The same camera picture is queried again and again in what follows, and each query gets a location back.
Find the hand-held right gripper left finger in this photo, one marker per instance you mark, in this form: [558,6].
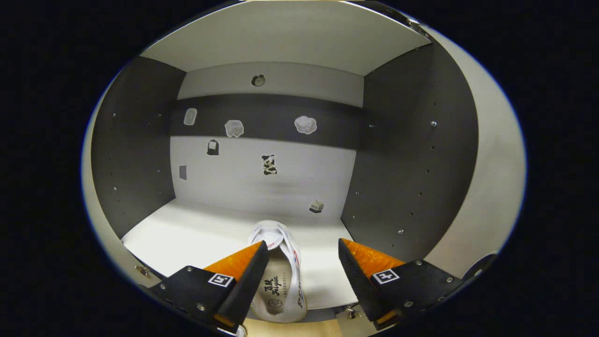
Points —
[245,285]

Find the white cabinet shelf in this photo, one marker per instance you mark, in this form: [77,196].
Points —
[281,37]
[187,234]

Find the white shoe cabinet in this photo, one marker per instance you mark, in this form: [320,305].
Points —
[262,187]

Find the white canvas shoe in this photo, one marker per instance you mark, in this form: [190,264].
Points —
[240,331]
[281,281]

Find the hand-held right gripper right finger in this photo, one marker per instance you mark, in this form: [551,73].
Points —
[358,285]

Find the metal door hinge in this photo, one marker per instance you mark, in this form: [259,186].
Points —
[351,312]
[142,271]

